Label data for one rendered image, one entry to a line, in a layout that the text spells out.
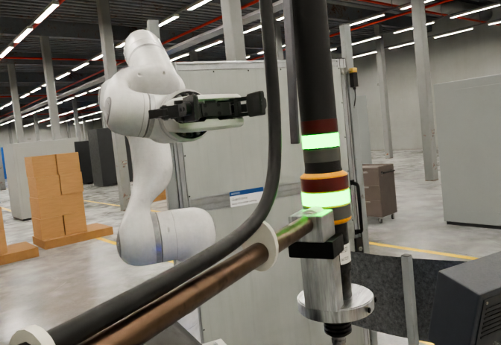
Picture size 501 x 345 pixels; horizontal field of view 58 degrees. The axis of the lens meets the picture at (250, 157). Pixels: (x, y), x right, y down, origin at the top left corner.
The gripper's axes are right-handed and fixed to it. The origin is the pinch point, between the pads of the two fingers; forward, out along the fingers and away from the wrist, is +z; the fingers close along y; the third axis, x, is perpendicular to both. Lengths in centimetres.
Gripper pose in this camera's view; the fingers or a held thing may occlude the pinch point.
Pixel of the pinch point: (227, 105)
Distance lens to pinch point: 57.8
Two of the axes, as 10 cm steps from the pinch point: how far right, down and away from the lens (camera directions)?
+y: -8.9, 1.1, -4.4
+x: -1.0, -9.9, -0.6
